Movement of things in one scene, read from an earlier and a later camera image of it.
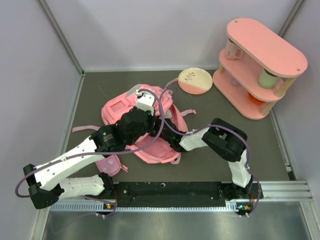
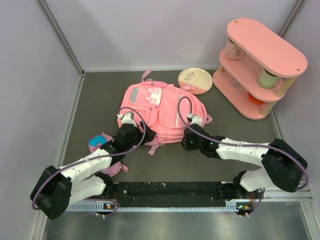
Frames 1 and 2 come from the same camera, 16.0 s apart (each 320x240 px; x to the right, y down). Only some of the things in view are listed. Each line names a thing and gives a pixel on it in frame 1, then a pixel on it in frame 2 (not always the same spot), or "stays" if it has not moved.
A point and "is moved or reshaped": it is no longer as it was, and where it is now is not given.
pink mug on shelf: [232, 51] stays
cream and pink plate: [195, 81] stays
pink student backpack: [146, 147] is moved or reshaped
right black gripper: [158, 120] → [185, 144]
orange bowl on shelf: [254, 100] stays
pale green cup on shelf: [268, 81] stays
